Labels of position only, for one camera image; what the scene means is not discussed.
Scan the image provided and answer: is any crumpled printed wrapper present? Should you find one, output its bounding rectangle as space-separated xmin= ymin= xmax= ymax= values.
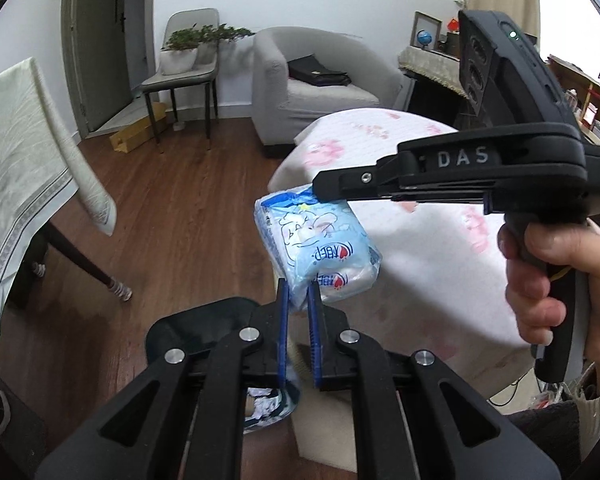
xmin=246 ymin=386 xmax=293 ymax=424

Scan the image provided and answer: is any blue tissue packet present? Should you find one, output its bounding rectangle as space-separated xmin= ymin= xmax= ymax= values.
xmin=253 ymin=183 xmax=384 ymax=312

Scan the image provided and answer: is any grey dining chair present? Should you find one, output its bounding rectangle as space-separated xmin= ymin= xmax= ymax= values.
xmin=139 ymin=8 xmax=221 ymax=154

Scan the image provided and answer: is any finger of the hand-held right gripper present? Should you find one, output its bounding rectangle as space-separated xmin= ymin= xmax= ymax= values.
xmin=312 ymin=153 xmax=491 ymax=211

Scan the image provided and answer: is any dark wooden table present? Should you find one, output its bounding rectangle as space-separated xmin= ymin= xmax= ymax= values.
xmin=5 ymin=219 xmax=134 ymax=311

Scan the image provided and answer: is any wooden shelf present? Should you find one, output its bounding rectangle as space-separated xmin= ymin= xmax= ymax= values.
xmin=547 ymin=52 xmax=600 ymax=142

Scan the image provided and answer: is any dark side cabinet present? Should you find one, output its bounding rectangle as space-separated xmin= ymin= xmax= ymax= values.
xmin=402 ymin=72 xmax=463 ymax=128

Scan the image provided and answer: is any black bag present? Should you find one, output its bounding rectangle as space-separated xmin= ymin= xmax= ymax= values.
xmin=286 ymin=54 xmax=352 ymax=86

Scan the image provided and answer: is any pink floral tablecloth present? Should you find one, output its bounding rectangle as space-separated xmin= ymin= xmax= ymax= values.
xmin=269 ymin=108 xmax=542 ymax=472

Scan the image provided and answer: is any small potted plant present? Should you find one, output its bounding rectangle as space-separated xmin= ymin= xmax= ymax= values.
xmin=195 ymin=23 xmax=256 ymax=59

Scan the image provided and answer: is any framed picture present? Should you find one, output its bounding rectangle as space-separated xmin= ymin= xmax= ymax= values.
xmin=412 ymin=11 xmax=444 ymax=51

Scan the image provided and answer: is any person's dark clothing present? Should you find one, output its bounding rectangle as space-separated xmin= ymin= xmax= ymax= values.
xmin=509 ymin=399 xmax=582 ymax=480

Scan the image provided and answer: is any beige lace cloth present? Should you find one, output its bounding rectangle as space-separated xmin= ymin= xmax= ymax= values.
xmin=397 ymin=45 xmax=469 ymax=97

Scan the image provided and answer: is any grey armchair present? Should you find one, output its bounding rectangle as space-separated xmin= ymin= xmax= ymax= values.
xmin=252 ymin=26 xmax=406 ymax=159

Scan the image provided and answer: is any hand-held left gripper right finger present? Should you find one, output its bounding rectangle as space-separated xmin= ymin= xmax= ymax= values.
xmin=306 ymin=281 xmax=557 ymax=480

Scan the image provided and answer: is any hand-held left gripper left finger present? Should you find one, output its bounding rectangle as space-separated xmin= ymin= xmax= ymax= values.
xmin=35 ymin=279 xmax=291 ymax=480

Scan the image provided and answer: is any green patterned tablecloth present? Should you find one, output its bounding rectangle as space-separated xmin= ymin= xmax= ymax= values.
xmin=0 ymin=57 xmax=119 ymax=361

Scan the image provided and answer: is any potted plant in white pot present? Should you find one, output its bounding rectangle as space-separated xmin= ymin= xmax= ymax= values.
xmin=159 ymin=27 xmax=201 ymax=76

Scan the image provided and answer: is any grey door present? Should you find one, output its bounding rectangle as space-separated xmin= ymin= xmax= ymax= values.
xmin=61 ymin=0 xmax=157 ymax=142

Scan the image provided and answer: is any black trash bin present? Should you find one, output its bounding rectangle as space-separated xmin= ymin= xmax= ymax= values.
xmin=144 ymin=297 xmax=302 ymax=434

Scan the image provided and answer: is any flat cardboard box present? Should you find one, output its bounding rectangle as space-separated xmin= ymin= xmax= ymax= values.
xmin=109 ymin=102 xmax=169 ymax=154

